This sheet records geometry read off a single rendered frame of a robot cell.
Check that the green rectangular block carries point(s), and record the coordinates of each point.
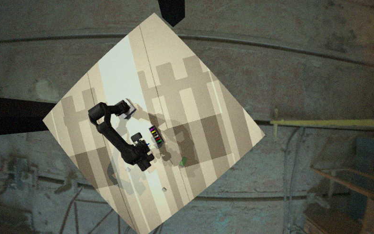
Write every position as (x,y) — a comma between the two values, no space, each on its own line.
(183,161)

